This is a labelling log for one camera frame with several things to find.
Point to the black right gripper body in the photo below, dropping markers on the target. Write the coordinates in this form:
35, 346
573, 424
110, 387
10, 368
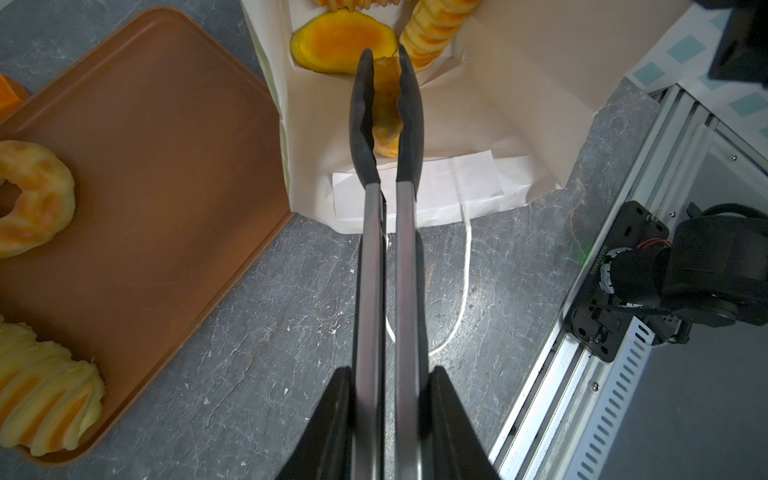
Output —
742, 52

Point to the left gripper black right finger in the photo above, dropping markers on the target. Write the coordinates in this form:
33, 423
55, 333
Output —
457, 452

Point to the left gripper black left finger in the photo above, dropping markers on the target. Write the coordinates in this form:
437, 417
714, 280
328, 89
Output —
323, 449

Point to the steel tongs with black tips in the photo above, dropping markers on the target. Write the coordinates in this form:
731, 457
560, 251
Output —
411, 430

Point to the white paper bag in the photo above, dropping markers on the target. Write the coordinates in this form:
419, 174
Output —
507, 105

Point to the ridged long fake bread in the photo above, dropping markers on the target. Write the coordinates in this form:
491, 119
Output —
48, 400

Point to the small yellow fake bread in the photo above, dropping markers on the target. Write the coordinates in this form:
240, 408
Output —
387, 123

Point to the twisted ring fake bread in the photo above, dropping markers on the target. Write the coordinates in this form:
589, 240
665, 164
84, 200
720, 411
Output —
46, 203

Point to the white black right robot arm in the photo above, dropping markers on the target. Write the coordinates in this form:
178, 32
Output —
688, 245

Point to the ridged fake bread in bag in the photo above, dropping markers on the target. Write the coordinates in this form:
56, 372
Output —
431, 28

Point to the flat oval fake bread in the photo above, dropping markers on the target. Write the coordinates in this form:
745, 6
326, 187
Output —
334, 41

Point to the brown plastic tray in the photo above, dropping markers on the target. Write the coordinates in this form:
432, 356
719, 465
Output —
174, 146

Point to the orange toy brick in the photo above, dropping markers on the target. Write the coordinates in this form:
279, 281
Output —
12, 96

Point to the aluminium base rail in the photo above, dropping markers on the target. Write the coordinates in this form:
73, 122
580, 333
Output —
656, 365

